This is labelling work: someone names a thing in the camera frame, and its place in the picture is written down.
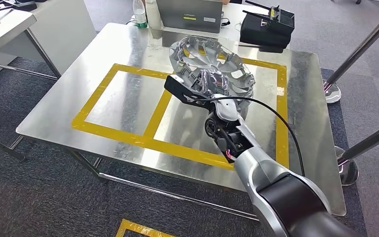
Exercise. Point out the silver wheel hubcap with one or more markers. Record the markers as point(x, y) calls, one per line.
point(209, 55)

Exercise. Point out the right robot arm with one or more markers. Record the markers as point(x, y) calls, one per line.
point(274, 189)

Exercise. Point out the steel workbench with tape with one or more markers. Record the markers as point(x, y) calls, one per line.
point(78, 98)

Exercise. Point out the grey laptop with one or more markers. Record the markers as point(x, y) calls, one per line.
point(189, 13)

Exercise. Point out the white plastic bottle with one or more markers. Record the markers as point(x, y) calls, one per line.
point(153, 14)

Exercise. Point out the clear bottle green label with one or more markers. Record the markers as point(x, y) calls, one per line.
point(139, 14)

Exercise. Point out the black box with antennas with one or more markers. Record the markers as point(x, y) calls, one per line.
point(268, 29)

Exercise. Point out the yellow floor tape square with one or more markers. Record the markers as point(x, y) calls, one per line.
point(137, 228)

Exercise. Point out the black flat device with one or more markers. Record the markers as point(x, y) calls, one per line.
point(22, 5)

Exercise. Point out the plain steel table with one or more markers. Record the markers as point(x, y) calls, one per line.
point(3, 29)

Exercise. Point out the chrome stanchion post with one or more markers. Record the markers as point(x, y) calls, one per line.
point(366, 144)
point(359, 49)

